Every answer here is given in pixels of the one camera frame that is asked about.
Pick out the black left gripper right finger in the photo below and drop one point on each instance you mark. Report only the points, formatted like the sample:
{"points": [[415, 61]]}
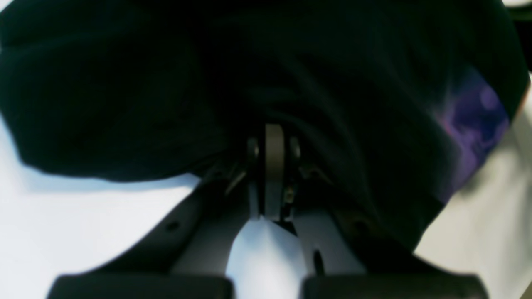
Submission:
{"points": [[348, 256]]}

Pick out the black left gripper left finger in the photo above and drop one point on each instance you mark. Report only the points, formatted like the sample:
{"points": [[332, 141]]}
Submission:
{"points": [[185, 256]]}

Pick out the black T-shirt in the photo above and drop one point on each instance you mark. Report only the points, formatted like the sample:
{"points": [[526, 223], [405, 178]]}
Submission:
{"points": [[398, 101]]}

